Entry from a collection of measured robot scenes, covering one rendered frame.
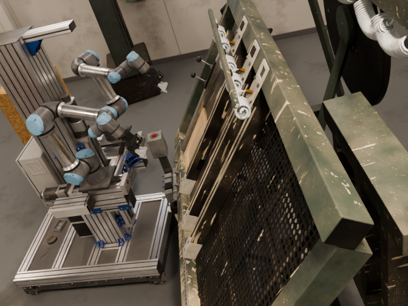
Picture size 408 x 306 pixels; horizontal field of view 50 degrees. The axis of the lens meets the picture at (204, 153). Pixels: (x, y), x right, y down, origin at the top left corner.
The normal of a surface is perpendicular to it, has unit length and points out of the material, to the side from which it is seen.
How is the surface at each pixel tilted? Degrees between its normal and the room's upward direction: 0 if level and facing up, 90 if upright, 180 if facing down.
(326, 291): 90
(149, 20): 90
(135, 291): 0
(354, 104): 0
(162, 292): 0
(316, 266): 55
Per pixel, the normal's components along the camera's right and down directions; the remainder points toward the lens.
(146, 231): -0.25, -0.76
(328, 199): -0.94, -0.23
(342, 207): 0.34, -0.77
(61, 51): -0.09, 0.62
